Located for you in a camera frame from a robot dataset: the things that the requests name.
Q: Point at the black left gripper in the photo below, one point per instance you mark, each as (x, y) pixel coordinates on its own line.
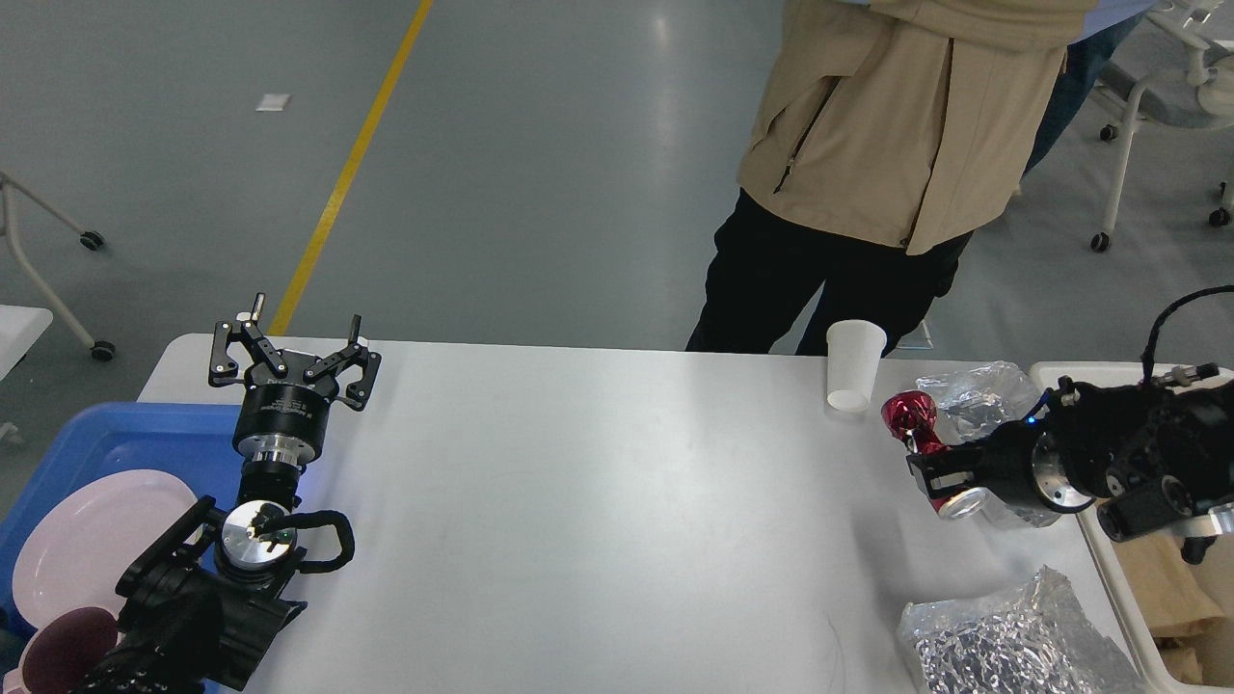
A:
(282, 410)

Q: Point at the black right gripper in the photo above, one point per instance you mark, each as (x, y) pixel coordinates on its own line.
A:
(1020, 464)

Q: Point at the crushed red soda can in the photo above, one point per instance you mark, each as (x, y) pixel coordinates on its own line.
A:
(911, 417)

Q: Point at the aluminium foil sheet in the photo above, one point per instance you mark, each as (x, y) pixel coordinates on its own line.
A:
(972, 403)

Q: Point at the aluminium foil piece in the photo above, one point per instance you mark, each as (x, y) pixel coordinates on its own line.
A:
(1031, 638)

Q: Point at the brown paper bag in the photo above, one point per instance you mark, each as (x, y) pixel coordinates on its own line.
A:
(1169, 597)

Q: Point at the pink plate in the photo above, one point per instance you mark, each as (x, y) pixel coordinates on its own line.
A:
(77, 553)

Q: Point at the pink mug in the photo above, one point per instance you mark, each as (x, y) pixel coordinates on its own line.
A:
(62, 654)

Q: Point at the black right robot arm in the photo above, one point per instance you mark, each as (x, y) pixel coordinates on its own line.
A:
(1153, 456)

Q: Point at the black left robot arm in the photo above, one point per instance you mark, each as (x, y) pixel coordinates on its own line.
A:
(204, 602)

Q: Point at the blue plastic tray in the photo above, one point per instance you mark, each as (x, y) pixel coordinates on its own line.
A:
(192, 442)

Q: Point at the white floor socket plate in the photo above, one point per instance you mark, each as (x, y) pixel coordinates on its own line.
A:
(920, 338)

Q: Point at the beige plastic bin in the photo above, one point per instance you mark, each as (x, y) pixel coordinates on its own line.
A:
(1214, 576)

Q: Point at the white chair left edge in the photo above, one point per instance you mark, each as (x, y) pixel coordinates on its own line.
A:
(16, 240)

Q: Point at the white side table corner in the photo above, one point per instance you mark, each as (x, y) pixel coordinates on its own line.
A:
(20, 329)

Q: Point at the crumpled brown paper in bin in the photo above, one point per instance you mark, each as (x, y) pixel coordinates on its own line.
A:
(1182, 662)

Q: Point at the person in black trousers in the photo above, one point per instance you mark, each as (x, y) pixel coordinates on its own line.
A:
(888, 132)

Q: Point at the white grey office chair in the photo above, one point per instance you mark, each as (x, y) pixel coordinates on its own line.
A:
(1173, 71)

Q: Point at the person in blue jeans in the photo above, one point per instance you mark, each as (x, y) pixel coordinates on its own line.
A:
(1104, 30)

